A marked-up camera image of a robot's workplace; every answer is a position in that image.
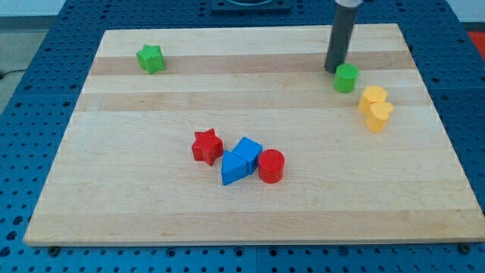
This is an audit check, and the red star block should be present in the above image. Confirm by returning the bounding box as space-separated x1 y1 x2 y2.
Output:
192 128 224 166

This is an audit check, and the green star block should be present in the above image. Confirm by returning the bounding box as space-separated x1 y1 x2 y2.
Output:
136 44 164 74

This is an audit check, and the blue cube block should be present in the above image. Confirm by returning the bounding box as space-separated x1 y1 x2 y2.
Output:
232 137 263 174

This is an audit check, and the light wooden board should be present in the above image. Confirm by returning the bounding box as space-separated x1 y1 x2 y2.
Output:
24 24 484 246

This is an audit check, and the blue triangle block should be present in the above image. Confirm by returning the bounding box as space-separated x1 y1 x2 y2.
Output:
221 150 248 186

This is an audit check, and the red cylinder block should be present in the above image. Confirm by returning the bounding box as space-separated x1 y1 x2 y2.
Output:
258 149 286 184

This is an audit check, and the green cylinder block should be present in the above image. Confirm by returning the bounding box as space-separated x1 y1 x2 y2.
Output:
333 63 359 93

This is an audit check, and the yellow heart block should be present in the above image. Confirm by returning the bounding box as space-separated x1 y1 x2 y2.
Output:
365 102 394 133

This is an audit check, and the yellow hexagon block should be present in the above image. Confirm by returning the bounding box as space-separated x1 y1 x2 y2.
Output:
358 86 388 114

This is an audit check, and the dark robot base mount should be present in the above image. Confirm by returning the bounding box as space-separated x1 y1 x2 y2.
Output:
209 0 293 14

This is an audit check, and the black cable on floor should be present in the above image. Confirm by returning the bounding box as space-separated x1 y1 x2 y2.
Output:
0 67 26 80

